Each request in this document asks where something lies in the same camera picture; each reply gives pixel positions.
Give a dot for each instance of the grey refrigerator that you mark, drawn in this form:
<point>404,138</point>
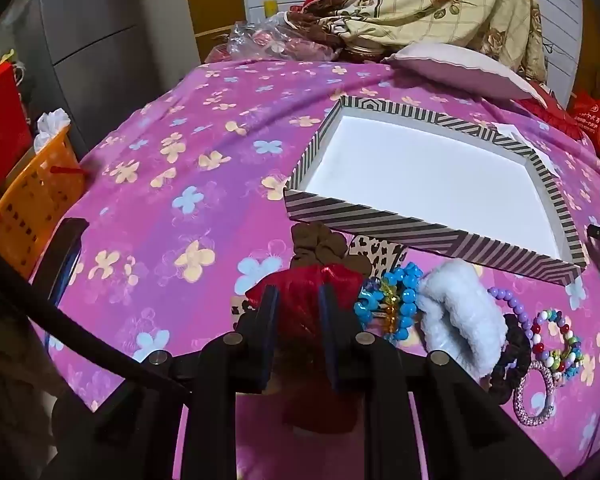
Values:
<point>105,35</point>

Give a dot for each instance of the brown scrunchie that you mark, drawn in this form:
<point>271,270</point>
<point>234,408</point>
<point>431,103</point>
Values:
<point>312,242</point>

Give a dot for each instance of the clear plastic bag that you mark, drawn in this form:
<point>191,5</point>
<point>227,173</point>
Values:
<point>270,40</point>

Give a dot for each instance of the orange plastic basket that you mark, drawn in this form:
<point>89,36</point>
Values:
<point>25,200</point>

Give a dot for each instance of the black scrunchie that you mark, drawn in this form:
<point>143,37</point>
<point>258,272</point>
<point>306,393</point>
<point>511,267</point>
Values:
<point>510,365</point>

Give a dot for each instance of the red frilled cloth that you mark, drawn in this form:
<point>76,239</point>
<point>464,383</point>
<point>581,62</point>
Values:
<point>555,115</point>

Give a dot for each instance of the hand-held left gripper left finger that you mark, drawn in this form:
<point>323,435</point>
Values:
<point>271,310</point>

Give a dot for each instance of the leopard print scrunchie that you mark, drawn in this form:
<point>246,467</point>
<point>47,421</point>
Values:
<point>375,255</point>

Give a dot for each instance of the red scrunchie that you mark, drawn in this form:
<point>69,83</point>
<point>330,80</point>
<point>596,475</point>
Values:
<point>300,290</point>

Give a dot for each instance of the white paper sheet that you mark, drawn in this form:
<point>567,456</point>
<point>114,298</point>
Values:
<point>545,160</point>

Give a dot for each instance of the pink floral bedsheet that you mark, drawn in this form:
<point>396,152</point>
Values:
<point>180,160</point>

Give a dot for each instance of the pink pillow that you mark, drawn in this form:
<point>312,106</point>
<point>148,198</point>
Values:
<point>455,67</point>

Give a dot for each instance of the red shopping bag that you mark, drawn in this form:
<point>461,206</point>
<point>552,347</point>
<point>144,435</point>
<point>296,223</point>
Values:
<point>595,120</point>

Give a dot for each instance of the pink rhinestone bangle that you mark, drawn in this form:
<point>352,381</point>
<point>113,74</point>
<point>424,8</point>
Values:
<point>522,400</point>

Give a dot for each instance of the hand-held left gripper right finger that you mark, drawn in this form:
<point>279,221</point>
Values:
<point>328,330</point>

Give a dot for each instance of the red paper bag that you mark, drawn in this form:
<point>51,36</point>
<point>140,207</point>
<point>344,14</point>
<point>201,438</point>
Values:
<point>0,125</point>

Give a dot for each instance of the white fluffy scrunchie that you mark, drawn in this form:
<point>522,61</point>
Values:
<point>460,320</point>

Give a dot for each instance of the striped cardboard box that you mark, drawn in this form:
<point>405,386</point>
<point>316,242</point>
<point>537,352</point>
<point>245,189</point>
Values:
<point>430,170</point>

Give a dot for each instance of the black flat panel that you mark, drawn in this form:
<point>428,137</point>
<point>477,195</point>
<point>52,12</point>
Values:
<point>67,250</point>

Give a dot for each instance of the white plastic bag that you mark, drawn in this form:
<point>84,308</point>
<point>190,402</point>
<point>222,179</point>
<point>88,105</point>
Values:
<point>52,127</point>

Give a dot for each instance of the cream floral quilt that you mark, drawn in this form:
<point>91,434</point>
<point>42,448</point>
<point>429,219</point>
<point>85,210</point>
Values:
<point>430,0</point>

